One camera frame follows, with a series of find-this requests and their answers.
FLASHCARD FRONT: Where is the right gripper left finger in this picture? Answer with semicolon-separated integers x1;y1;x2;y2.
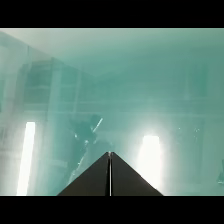
57;151;111;197

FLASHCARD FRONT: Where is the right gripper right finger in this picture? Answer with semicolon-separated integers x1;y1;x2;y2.
110;151;164;197

